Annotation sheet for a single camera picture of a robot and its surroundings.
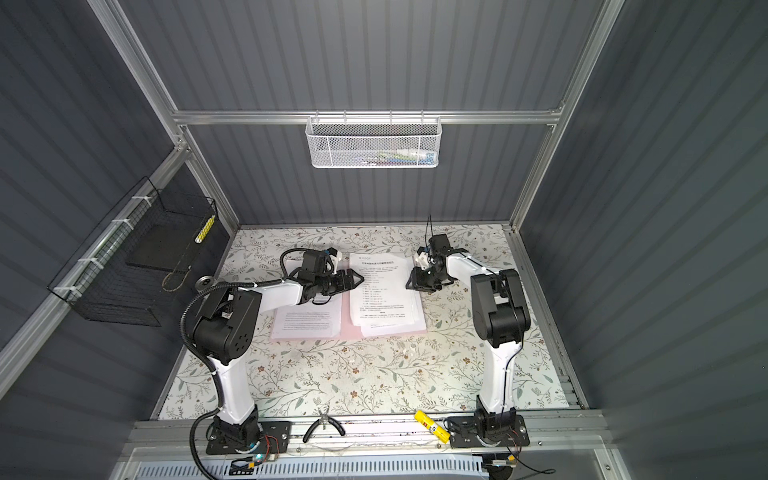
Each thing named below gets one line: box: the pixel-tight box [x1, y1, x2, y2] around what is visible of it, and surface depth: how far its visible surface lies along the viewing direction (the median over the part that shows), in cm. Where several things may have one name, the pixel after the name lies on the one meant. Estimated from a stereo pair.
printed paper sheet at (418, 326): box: [360, 290, 427, 337], surface depth 95 cm
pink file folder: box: [270, 293, 428, 342], surface depth 93 cm
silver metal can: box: [195, 275, 216, 292], surface depth 88 cm
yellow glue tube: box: [414, 410, 451, 444], surface depth 75 cm
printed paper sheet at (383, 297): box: [349, 253, 415, 327], surface depth 101 cm
